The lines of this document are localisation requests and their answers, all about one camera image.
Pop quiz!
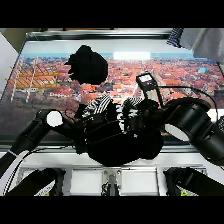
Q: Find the black cable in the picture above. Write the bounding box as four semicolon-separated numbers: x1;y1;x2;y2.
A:
156;85;219;116

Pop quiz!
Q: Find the pale grey garment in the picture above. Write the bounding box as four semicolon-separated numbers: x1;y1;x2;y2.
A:
179;28;224;63

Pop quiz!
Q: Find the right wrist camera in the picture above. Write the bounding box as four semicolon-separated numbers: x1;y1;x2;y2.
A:
135;71;164;106

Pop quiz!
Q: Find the silver frame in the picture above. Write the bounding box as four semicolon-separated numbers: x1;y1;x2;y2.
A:
0;29;224;197

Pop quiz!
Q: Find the black and white checked garment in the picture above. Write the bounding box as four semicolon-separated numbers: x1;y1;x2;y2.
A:
165;28;184;48

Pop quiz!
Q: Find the black garment with white print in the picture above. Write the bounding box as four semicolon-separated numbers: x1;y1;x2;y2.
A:
74;94;165;167

